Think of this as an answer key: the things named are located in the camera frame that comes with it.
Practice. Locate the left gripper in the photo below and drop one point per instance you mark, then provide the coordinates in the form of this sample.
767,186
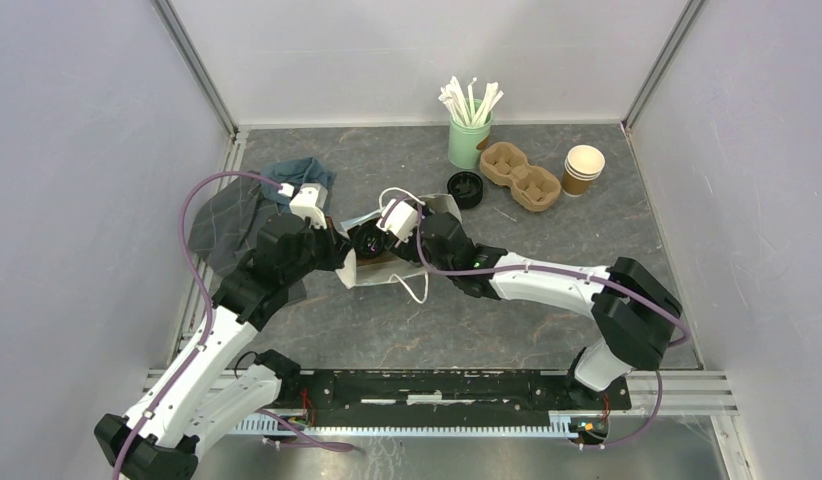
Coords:
337,246

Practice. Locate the light blue paper bag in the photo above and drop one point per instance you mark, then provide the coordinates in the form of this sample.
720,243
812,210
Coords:
401,263

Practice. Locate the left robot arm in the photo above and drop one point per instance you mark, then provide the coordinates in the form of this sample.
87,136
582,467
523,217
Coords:
168,431

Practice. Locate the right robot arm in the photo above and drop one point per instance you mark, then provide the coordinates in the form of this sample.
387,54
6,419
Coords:
638,318

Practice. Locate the blue cloth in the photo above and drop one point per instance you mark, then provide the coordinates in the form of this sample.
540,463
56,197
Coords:
295,172

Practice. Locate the grey checked cloth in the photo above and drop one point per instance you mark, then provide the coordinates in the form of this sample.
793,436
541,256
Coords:
226,227

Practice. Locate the stack of black lids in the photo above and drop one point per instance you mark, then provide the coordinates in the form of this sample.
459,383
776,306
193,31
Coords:
466,188

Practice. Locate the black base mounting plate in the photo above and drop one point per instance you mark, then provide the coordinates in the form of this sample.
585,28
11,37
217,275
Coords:
442,398

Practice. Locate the green straw holder cup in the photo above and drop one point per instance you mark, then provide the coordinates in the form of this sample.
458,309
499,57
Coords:
465,144

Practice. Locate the remaining cardboard carrier tray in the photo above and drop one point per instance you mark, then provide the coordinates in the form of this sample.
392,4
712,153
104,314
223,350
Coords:
531,186

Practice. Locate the stack of paper cups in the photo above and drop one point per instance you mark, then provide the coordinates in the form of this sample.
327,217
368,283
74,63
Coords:
583,165

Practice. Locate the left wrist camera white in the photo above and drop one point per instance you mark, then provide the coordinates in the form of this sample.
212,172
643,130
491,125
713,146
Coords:
306,203

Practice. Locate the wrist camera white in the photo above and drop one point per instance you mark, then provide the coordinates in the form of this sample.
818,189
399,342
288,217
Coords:
397,219
306,203

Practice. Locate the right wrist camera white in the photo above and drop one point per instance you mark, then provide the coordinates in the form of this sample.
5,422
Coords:
397,219

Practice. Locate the left aluminium frame post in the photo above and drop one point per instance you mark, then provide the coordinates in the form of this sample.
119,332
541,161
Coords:
186,48

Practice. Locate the aluminium frame post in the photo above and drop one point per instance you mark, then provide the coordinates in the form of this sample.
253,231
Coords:
666,55
186,48

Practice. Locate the right aluminium frame post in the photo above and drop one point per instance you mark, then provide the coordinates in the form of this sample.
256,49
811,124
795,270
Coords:
666,55

